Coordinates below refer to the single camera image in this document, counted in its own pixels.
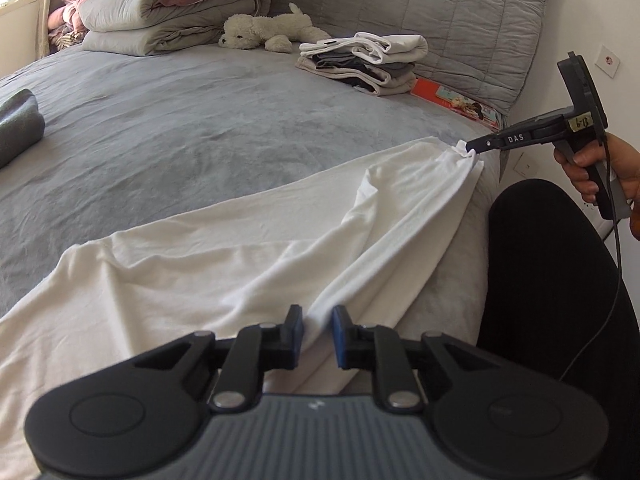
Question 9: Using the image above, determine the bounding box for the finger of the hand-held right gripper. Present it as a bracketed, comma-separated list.
[465, 127, 538, 155]

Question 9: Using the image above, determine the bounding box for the person's leg in black pants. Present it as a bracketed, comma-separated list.
[475, 179, 640, 480]

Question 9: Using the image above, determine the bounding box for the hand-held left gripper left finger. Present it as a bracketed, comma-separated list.
[132, 304, 306, 413]

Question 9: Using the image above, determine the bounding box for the pink bedding pile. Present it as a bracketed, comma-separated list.
[46, 0, 90, 52]

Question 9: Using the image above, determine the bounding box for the white plush dog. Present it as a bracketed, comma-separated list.
[218, 2, 332, 53]

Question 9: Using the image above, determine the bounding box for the black cable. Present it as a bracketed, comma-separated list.
[559, 132, 625, 382]

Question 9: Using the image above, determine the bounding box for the folded dark grey garment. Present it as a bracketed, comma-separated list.
[312, 55, 417, 86]

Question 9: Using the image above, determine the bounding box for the grey quilted headboard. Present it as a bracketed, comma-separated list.
[267, 0, 557, 116]

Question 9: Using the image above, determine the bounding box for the folded grey sweater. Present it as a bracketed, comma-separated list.
[0, 88, 46, 169]

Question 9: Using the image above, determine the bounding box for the white wall socket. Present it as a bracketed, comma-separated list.
[514, 151, 540, 179]
[596, 45, 622, 79]

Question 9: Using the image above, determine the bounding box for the red picture book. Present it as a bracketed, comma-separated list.
[410, 77, 505, 128]

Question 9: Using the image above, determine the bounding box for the folded grey duvet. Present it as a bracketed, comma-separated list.
[80, 0, 273, 57]

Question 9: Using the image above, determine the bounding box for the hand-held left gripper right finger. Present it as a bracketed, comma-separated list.
[331, 305, 501, 411]

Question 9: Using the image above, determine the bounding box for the folded beige garment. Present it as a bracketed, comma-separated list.
[296, 56, 416, 97]

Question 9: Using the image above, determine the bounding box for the person's right hand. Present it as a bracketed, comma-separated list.
[554, 132, 640, 243]

